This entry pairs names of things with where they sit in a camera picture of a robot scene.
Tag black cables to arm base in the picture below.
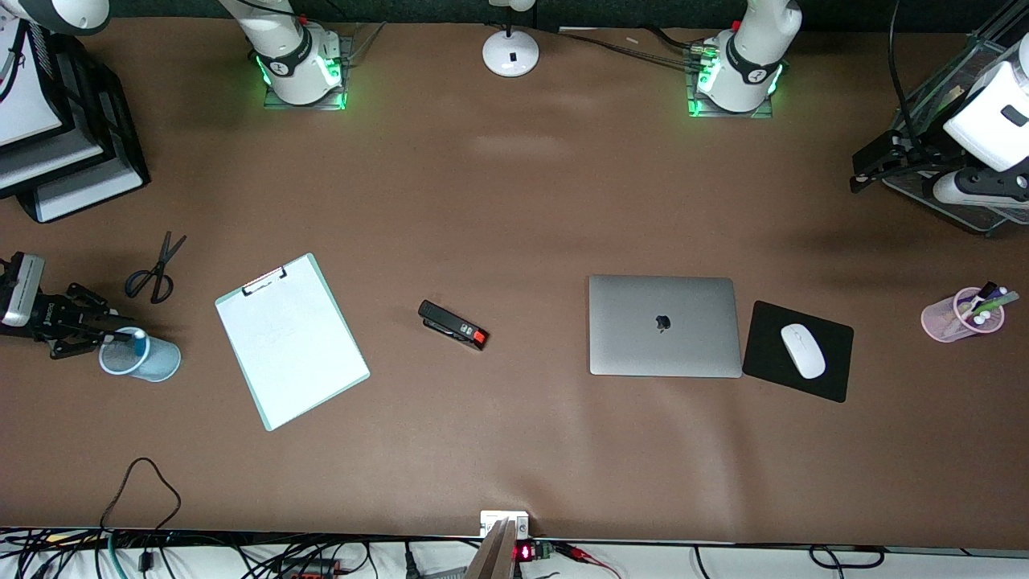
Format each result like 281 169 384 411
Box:
555 28 708 69

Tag green marker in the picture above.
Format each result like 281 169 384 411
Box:
971 290 1021 320

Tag black orange power strip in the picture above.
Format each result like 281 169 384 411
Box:
277 558 340 579

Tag black stapler with red tip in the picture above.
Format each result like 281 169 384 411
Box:
417 300 490 351

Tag white paper sheet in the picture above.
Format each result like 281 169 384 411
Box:
217 257 367 428

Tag wire mesh desk tray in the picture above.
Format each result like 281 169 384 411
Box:
882 16 1029 236

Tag black cable under table edge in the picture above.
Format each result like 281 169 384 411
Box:
807 544 887 569

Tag mint green clipboard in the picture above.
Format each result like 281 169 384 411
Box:
215 253 371 433

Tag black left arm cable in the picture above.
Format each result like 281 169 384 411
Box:
887 0 919 142

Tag grey camera post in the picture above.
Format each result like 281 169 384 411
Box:
465 519 517 579

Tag white round lamp base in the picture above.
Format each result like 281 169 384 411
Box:
481 0 541 79

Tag white metal bracket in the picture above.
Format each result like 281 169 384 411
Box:
480 510 531 540

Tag black scissors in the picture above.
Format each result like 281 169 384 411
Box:
125 231 188 305

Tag looped black cable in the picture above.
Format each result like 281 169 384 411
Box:
99 456 182 533

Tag black mouse pad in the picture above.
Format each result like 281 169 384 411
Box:
741 301 855 404

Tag black stacked letter tray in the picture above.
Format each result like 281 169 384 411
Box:
0 20 152 225

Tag red wire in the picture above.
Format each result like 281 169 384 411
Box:
555 543 621 579

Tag white computer mouse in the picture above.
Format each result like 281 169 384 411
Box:
781 323 827 380

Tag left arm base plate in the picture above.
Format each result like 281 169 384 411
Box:
686 40 776 120

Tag light blue mesh cup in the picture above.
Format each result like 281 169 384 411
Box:
99 326 182 383

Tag silver laptop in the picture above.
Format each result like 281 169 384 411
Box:
588 274 743 379

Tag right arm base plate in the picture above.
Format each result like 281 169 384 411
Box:
262 36 350 112

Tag white paper stack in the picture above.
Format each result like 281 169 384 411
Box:
0 36 67 150

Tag pink translucent pen cup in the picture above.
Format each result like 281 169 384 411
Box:
921 287 1006 344

